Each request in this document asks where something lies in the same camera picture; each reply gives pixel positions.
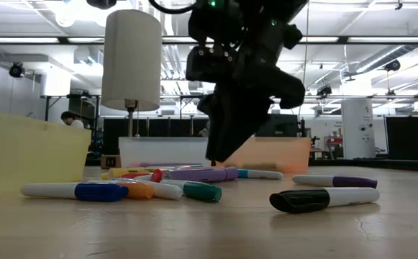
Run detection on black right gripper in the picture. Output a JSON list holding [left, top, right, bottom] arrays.
[[196, 24, 306, 162]]

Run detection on teal-capped white marker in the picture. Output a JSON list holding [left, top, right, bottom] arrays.
[[237, 168, 285, 181]]

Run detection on green-capped white marker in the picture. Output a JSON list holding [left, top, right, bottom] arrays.
[[160, 178, 223, 204]]

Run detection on red highlighter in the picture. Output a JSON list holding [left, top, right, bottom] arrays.
[[150, 168, 165, 183]]

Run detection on light-blue-capped white marker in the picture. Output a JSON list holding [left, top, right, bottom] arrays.
[[122, 178, 184, 201]]

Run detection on black-capped white marker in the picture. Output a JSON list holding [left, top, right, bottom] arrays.
[[268, 186, 381, 214]]

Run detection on orange-capped white marker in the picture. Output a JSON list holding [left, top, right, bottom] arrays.
[[88, 178, 156, 201]]

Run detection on purple-capped white marker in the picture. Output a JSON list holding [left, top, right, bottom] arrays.
[[291, 173, 379, 190]]

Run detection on blue-capped white marker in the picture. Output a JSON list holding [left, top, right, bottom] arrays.
[[20, 181, 130, 203]]

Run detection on yellow plastic bin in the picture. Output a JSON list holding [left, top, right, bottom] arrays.
[[0, 109, 93, 199]]

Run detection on black monitor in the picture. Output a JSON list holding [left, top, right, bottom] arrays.
[[262, 113, 300, 138]]

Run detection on orange plastic bin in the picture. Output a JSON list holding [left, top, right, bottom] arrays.
[[215, 136, 313, 174]]

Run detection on clear plastic bin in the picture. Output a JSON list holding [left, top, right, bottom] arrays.
[[117, 136, 214, 170]]

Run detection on red shelf cart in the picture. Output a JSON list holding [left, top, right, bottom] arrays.
[[322, 135, 345, 160]]

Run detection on white column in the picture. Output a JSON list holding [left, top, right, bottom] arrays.
[[340, 98, 377, 160]]

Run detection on small cardboard box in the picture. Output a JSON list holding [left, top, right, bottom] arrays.
[[100, 154, 122, 170]]

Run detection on black overhead beam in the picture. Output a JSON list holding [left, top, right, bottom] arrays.
[[0, 35, 418, 45]]

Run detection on person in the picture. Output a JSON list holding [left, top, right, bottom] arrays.
[[60, 110, 86, 130]]

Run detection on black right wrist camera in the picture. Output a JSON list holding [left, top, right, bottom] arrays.
[[185, 45, 239, 83]]

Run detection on black partition wall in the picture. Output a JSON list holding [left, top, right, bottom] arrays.
[[102, 117, 209, 138], [384, 115, 418, 162]]

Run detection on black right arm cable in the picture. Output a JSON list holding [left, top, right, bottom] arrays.
[[147, 0, 197, 15]]

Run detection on black metal table frame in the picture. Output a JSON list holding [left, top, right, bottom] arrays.
[[84, 157, 418, 173]]

